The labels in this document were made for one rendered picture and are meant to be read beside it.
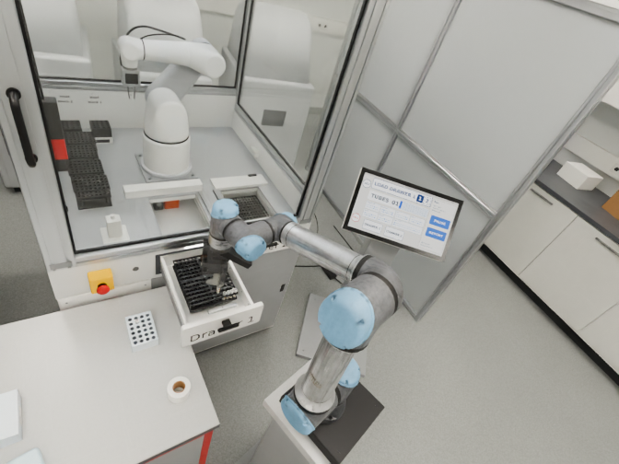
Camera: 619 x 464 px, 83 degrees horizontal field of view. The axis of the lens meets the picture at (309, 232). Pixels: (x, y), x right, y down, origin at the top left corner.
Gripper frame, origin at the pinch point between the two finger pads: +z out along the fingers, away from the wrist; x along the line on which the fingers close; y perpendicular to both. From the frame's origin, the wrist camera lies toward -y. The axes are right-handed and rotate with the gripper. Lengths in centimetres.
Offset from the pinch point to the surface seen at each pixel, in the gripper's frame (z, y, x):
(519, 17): -92, -141, -103
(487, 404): 99, -179, 17
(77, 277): 8.4, 46.5, -8.2
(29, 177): -34, 51, -6
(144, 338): 18.2, 23.9, 9.7
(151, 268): 11.7, 24.6, -16.2
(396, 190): -18, -80, -44
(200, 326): 6.1, 6.2, 13.1
